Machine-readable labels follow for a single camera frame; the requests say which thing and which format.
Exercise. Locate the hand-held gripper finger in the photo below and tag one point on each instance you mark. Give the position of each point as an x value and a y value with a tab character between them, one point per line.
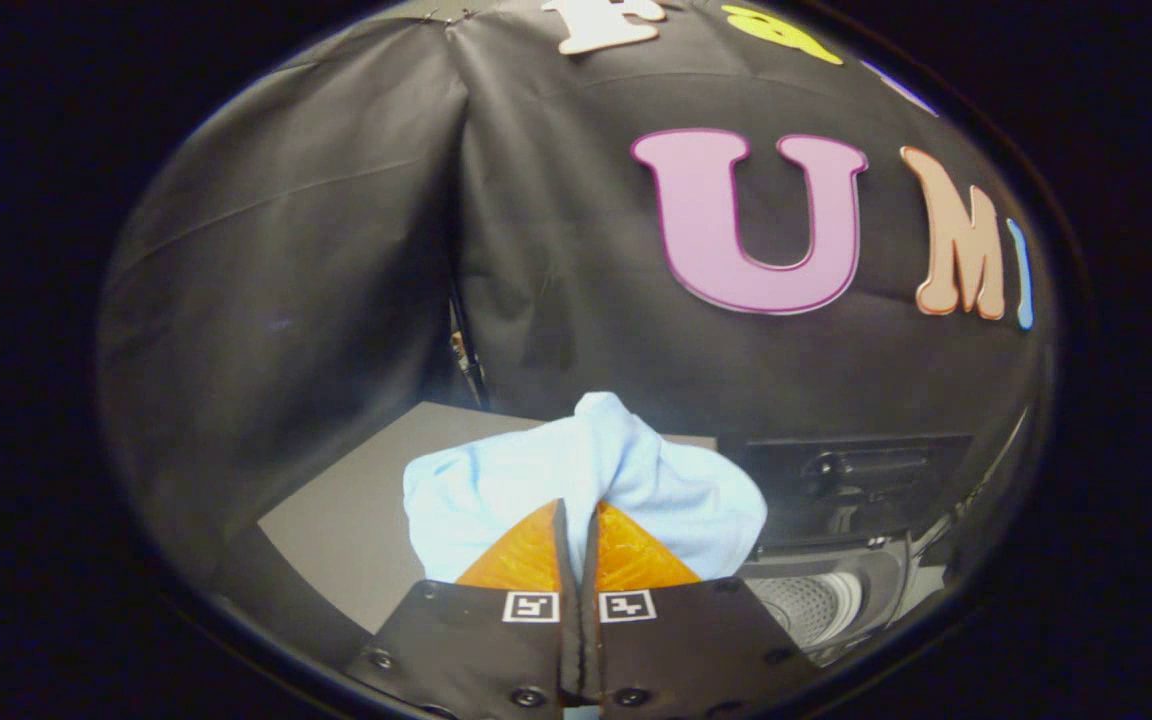
568	640
588	640

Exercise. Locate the light blue cloth garment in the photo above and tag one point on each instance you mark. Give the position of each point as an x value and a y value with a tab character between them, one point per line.
536	470

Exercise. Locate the dark washing machine lid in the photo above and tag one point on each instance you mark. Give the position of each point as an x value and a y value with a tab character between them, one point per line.
896	500

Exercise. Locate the white cabinet with dark top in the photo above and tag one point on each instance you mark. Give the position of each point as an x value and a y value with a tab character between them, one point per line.
356	520

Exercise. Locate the black backdrop cloth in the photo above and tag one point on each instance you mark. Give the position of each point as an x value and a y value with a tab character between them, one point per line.
336	250

